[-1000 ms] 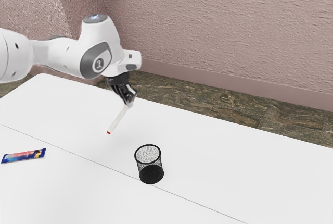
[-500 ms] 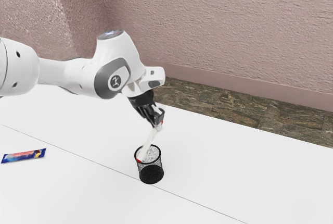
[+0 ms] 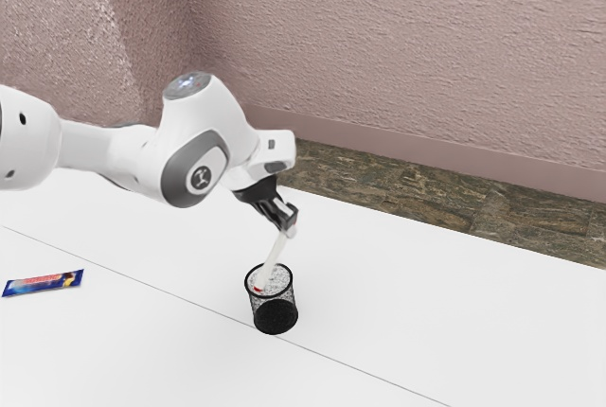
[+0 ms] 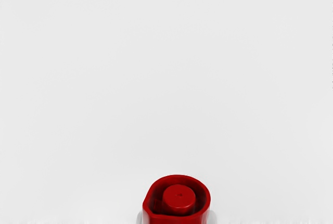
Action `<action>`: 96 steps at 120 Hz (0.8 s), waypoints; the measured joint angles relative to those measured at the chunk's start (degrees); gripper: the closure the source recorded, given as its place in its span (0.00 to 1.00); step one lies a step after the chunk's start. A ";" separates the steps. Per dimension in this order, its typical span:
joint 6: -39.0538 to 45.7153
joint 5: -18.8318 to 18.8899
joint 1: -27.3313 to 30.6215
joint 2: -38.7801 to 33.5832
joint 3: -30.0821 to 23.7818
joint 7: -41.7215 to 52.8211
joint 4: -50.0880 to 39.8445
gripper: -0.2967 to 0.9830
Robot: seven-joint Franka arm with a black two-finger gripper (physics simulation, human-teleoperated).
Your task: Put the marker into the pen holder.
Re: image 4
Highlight red spouted cup with core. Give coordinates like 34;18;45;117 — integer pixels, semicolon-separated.
142;174;211;224

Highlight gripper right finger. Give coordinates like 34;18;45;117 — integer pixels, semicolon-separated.
208;209;218;224

